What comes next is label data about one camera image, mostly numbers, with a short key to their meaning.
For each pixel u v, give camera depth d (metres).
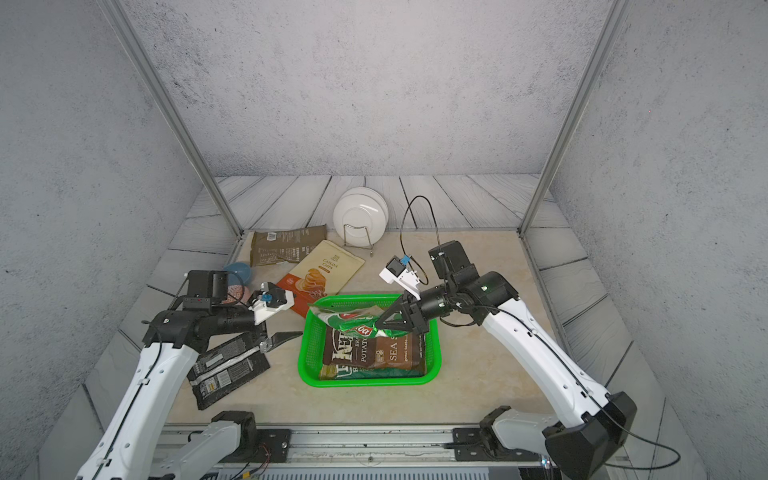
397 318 0.57
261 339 0.62
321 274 1.05
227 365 0.85
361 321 0.57
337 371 0.77
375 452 0.73
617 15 0.71
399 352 0.81
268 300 0.57
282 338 0.61
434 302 0.56
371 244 1.11
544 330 0.45
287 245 1.15
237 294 0.60
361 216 1.05
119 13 0.70
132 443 0.39
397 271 0.56
